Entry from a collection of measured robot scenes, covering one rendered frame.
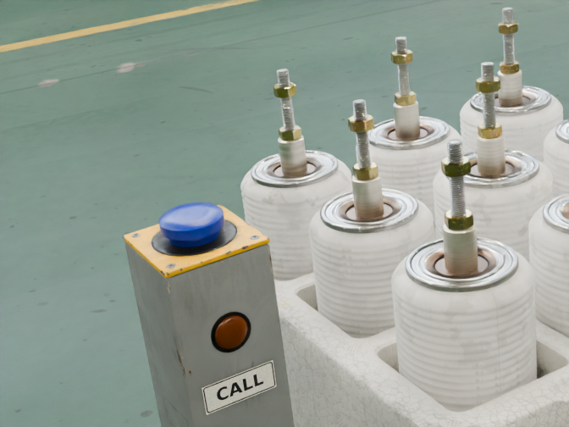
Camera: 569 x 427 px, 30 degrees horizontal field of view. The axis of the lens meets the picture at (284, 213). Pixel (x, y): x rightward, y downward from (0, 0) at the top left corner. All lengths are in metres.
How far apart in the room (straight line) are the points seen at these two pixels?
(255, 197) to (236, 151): 0.82
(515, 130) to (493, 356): 0.33
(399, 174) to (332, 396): 0.23
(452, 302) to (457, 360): 0.04
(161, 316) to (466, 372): 0.20
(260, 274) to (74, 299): 0.69
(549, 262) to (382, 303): 0.13
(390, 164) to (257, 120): 0.92
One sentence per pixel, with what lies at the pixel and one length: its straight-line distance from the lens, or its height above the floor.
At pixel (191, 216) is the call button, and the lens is 0.65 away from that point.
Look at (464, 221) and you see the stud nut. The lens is 0.70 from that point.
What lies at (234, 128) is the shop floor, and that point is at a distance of 1.81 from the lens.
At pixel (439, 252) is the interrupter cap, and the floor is 0.25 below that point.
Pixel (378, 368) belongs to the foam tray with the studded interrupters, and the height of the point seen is 0.18.
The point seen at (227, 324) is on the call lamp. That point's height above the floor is 0.27.
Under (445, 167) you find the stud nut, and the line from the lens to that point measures 0.69.
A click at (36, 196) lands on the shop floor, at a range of 1.66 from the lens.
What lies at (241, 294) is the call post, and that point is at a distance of 0.65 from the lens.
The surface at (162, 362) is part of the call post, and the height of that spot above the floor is 0.24.
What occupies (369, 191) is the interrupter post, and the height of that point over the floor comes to 0.27.
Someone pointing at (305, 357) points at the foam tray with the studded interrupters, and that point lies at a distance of 0.82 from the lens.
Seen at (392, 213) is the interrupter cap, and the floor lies 0.25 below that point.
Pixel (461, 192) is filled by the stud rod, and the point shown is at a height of 0.31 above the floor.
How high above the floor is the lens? 0.59
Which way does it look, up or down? 24 degrees down
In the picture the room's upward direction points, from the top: 7 degrees counter-clockwise
